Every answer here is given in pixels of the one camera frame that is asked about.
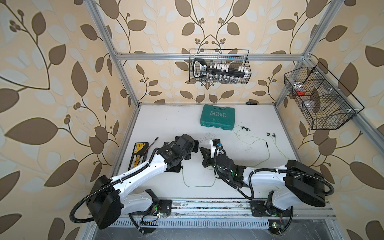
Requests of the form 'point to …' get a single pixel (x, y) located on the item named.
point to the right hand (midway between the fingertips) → (200, 149)
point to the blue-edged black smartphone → (195, 146)
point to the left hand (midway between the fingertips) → (192, 140)
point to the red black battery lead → (156, 139)
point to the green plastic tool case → (218, 117)
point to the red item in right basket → (301, 91)
